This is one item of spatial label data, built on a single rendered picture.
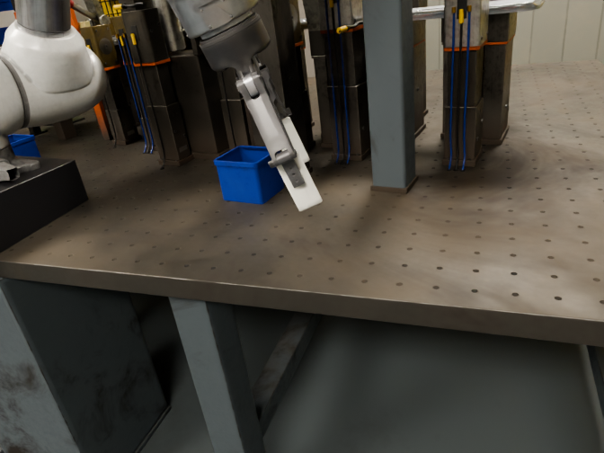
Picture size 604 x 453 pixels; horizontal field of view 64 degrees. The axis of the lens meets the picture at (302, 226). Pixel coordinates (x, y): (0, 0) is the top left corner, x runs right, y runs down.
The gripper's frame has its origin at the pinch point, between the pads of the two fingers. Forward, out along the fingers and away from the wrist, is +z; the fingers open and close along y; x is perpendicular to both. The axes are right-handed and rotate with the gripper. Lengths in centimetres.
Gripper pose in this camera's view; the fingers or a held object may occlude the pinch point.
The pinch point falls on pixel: (301, 175)
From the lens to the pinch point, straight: 64.1
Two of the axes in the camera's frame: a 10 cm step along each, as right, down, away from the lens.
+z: 4.1, 7.8, 4.8
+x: 9.1, -4.0, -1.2
